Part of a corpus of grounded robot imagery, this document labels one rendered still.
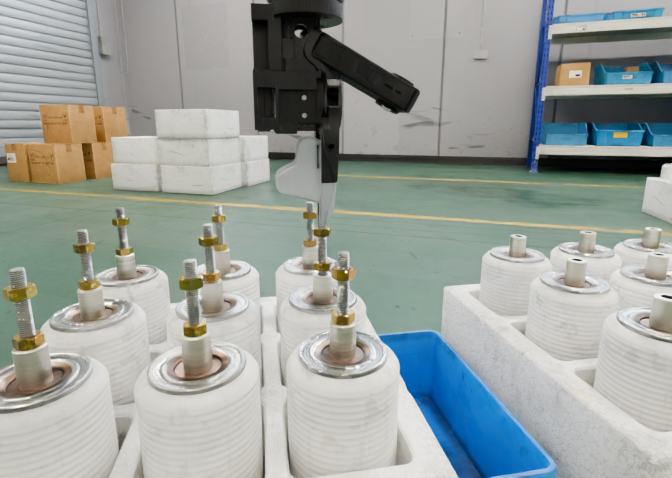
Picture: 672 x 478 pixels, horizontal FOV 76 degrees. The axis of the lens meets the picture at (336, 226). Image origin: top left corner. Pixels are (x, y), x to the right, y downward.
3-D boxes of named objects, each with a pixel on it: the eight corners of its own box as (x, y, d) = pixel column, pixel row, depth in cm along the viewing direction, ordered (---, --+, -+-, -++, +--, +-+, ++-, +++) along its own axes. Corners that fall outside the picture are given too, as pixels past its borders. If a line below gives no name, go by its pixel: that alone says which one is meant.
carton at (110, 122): (128, 141, 395) (124, 107, 388) (106, 142, 373) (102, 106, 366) (104, 140, 405) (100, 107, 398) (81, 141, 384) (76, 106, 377)
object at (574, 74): (588, 85, 390) (591, 62, 385) (558, 86, 398) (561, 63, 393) (581, 88, 418) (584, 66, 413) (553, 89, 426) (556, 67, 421)
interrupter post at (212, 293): (196, 311, 45) (194, 282, 45) (212, 303, 47) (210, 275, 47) (214, 316, 44) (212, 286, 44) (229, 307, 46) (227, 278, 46)
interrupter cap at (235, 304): (159, 316, 44) (158, 310, 44) (211, 291, 51) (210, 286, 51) (215, 332, 41) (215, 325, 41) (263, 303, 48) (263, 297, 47)
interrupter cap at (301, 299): (358, 290, 51) (358, 285, 51) (355, 318, 44) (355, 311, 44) (295, 288, 52) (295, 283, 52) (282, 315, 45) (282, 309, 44)
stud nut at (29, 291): (38, 290, 32) (37, 280, 32) (36, 298, 31) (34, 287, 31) (6, 295, 31) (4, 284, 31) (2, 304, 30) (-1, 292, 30)
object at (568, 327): (617, 432, 53) (641, 295, 49) (548, 443, 51) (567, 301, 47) (563, 387, 62) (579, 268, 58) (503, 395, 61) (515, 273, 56)
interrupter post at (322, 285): (334, 298, 49) (334, 270, 48) (332, 307, 47) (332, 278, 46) (313, 297, 49) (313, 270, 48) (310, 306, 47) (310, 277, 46)
